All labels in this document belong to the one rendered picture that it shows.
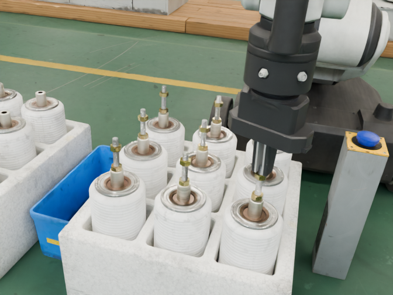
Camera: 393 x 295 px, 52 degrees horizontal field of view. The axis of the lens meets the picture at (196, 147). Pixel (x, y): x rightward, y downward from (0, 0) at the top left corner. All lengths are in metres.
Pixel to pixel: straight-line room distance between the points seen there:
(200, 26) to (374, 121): 1.65
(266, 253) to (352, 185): 0.24
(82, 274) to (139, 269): 0.12
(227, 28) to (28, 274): 2.00
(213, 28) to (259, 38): 2.11
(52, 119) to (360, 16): 0.72
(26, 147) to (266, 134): 0.55
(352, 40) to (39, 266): 0.82
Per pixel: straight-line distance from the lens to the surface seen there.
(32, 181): 0.91
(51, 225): 0.87
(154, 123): 0.89
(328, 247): 0.89
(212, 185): 0.74
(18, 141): 0.90
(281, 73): 0.49
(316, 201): 1.15
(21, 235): 0.93
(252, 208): 0.63
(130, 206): 0.68
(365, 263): 1.02
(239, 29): 2.57
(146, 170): 0.76
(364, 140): 0.77
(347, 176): 0.79
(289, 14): 0.45
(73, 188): 1.00
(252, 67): 0.51
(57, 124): 0.99
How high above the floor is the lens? 0.66
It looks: 30 degrees down
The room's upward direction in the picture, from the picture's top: 4 degrees clockwise
